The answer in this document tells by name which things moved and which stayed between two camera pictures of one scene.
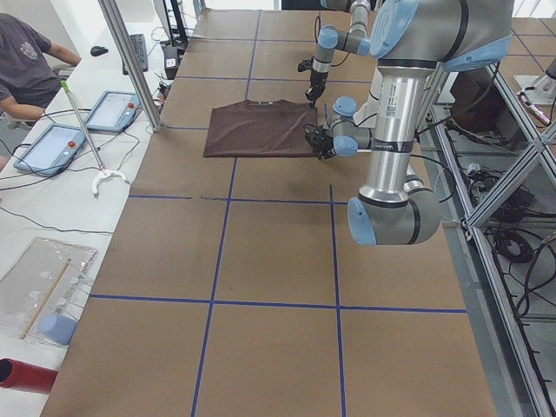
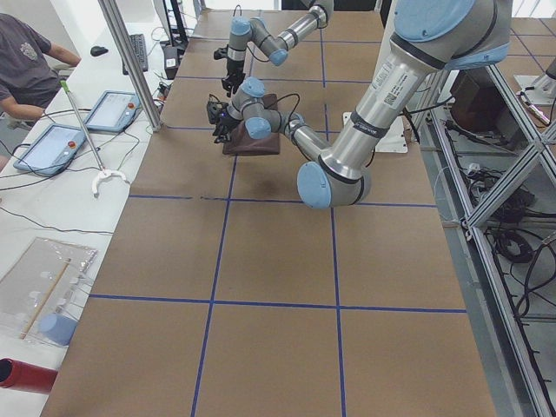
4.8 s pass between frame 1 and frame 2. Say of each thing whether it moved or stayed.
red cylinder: stayed
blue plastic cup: stayed
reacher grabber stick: stayed
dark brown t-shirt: moved
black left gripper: moved
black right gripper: moved
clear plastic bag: stayed
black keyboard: stayed
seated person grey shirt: stayed
